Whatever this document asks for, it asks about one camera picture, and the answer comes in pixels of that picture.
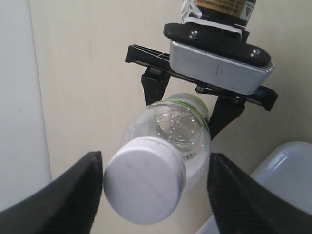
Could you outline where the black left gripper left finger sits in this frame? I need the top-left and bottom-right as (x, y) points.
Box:
(0, 151), (102, 234)

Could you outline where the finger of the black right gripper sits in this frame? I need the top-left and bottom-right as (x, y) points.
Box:
(208, 97), (245, 140)
(141, 67), (171, 105)

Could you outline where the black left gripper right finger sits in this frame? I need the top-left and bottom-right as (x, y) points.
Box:
(207, 153), (312, 234)

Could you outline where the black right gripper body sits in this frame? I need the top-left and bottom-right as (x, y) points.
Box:
(125, 45), (278, 111)

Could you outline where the clear plastic drink bottle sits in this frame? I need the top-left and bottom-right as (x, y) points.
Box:
(122, 93), (211, 191)

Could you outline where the white bottle cap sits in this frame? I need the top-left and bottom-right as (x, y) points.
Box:
(103, 136), (186, 225)

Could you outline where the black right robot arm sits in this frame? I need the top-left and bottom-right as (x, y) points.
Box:
(125, 0), (278, 137)

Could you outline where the white rectangular plastic tray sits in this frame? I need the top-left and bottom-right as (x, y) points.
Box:
(198, 141), (312, 234)

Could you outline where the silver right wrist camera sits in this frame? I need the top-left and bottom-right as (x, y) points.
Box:
(163, 22), (275, 95)

